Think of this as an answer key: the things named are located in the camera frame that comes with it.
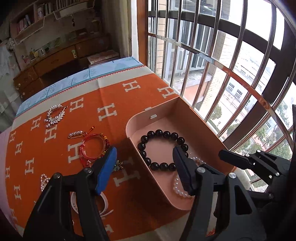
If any blue flower hair clip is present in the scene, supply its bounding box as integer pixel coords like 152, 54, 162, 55
113, 160, 124, 172

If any pink jewelry box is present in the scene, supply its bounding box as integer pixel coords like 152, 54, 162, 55
125, 96, 236, 212

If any white watch band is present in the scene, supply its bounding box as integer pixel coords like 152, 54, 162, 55
70, 192, 114, 218

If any small pearl heart clip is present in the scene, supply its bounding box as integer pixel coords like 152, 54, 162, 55
40, 174, 50, 192

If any pearl gold hair clip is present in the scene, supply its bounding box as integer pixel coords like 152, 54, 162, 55
67, 126, 95, 139

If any orange H-pattern blanket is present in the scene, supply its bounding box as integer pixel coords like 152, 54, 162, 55
4, 65, 236, 241

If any silver crystal leaf hair comb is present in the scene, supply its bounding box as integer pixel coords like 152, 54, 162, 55
44, 104, 67, 128

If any metal window security grille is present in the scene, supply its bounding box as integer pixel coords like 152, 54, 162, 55
147, 1, 295, 160

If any light blue bed sheet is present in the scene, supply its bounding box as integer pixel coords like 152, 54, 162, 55
16, 57, 142, 116

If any wooden desk with drawers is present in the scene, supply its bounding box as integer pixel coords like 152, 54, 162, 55
14, 34, 112, 101

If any stack of books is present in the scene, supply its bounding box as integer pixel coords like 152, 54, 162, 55
87, 50, 120, 66

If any white mug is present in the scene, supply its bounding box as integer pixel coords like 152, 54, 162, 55
36, 48, 46, 57

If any white pearl bracelet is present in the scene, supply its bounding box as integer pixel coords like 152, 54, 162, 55
172, 156, 205, 199

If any red string bracelet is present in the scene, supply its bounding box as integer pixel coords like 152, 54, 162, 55
79, 133, 112, 168

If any black bead bracelet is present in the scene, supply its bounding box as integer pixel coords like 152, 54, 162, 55
137, 129, 189, 172

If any wooden wall bookshelf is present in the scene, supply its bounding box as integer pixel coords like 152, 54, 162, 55
9, 1, 95, 45

